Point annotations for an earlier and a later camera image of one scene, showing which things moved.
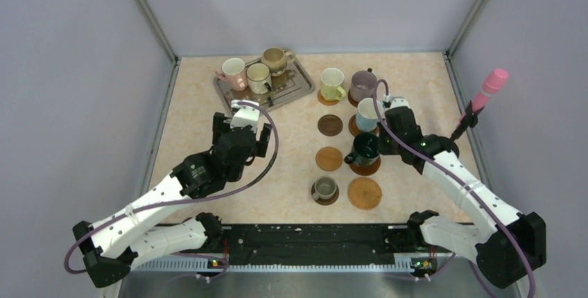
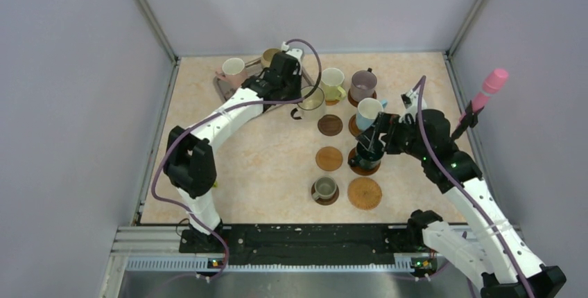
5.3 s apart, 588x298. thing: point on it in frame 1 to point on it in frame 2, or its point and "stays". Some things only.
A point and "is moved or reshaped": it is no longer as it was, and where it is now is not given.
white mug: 234,71 stays
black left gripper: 260,147 to 295,75
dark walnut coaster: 330,125 stays
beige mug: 258,74 is moved or reshaped
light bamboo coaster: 329,102 stays
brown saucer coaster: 353,102 stays
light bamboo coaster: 329,159 stays
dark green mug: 365,150 is moved or reshaped
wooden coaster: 364,193 stays
